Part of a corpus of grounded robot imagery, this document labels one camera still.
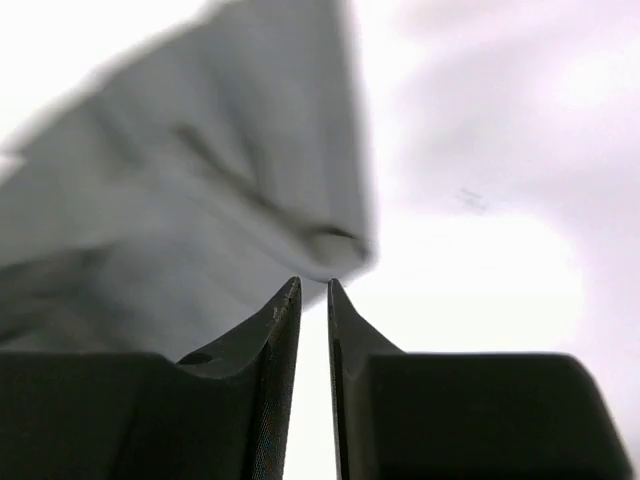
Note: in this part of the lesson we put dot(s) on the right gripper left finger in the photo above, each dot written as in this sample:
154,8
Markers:
221,412

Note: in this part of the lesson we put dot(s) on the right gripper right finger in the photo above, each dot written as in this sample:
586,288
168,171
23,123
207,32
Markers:
400,415

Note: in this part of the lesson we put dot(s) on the grey pleated skirt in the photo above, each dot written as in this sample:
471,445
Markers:
162,209

